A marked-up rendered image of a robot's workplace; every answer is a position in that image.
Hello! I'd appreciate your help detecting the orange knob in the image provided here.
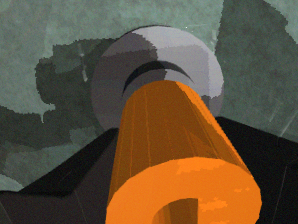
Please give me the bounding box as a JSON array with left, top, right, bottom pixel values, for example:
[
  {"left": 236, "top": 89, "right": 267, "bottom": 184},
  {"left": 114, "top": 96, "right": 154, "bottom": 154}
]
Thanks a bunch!
[{"left": 105, "top": 80, "right": 262, "bottom": 224}]

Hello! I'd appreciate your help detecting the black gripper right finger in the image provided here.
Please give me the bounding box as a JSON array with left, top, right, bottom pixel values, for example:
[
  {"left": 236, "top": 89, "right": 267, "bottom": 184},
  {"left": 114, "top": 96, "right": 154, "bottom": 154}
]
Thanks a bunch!
[{"left": 214, "top": 116, "right": 298, "bottom": 224}]

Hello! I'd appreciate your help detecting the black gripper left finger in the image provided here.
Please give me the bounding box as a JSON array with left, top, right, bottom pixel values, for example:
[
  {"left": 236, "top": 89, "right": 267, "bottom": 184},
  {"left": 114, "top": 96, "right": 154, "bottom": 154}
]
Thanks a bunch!
[{"left": 0, "top": 127, "right": 118, "bottom": 224}]

